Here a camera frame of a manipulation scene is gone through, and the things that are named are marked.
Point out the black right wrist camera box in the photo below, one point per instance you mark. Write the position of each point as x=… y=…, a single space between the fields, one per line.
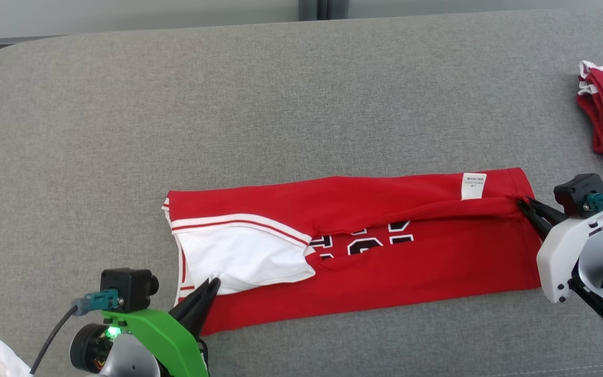
x=579 y=193

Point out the grey partition post twin feet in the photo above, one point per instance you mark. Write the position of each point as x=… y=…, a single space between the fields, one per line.
x=323 y=8

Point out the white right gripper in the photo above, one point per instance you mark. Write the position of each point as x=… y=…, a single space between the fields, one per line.
x=563 y=251

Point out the grey floor rail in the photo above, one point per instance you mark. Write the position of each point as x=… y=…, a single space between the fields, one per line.
x=8 y=41

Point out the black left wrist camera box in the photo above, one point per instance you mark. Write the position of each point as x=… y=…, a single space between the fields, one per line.
x=126 y=288

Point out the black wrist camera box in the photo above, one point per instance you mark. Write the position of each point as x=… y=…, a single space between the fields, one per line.
x=126 y=288
x=579 y=193

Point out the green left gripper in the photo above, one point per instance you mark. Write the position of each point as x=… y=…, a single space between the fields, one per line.
x=160 y=335

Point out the red jersey white sleeves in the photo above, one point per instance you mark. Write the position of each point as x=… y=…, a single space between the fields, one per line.
x=411 y=262

